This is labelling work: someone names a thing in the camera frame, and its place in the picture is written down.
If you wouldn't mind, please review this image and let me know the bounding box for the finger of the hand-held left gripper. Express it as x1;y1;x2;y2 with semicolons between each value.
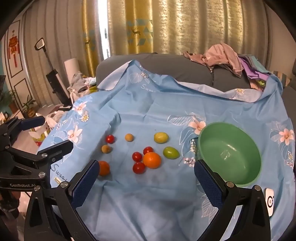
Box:
13;115;46;133
9;139;74;163

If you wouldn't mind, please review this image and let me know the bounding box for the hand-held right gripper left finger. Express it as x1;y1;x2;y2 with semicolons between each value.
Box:
24;159;100;241

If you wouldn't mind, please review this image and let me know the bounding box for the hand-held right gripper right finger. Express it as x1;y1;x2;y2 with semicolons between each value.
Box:
194;159;271;241

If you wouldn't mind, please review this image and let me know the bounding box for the small orange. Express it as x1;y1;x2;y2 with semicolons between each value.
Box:
98;161;111;176

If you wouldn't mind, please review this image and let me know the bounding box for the green plastic bowl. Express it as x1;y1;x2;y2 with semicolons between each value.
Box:
197;122;262;186

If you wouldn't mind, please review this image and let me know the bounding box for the green oval fruit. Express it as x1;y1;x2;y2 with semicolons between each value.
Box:
163;146;180;159

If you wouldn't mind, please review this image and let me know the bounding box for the large orange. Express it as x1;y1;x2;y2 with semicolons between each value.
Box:
143;152;162;169

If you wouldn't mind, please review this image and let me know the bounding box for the yellow-green oval fruit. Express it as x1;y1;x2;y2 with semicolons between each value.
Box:
154;132;169;144

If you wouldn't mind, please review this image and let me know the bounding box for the green potted plant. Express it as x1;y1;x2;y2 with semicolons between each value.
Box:
21;95;37;118

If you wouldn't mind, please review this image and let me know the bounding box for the white plastic bag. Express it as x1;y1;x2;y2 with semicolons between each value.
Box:
44;111;63;133

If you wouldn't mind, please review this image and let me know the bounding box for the black upright vacuum cleaner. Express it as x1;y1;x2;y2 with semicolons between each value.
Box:
34;38;73;108

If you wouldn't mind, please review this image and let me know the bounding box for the heap of grey white clothes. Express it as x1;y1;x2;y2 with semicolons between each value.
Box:
68;72;97;96

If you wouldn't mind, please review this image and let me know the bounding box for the white small device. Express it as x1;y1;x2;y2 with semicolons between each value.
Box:
265;188;275;217

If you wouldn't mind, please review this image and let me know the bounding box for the white cylinder appliance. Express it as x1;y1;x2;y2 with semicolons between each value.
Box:
64;57;80;84

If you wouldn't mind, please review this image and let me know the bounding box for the blue floral bed sheet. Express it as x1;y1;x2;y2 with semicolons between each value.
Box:
37;60;296;241

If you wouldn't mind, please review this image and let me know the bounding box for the grey sheer curtain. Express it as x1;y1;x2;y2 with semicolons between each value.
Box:
22;0;110;78

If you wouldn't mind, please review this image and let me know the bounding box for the grey sofa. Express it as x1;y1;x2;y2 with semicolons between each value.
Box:
95;53;296;109

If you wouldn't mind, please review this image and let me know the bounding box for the pile of pink purple clothes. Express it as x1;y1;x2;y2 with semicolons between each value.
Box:
184;43;274;91

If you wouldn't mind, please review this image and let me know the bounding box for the gold patterned curtain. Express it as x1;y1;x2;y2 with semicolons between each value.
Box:
107;0;272;58

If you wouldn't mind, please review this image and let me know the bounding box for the red knot wall ornament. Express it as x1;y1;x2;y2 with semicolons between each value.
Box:
8;30;20;68

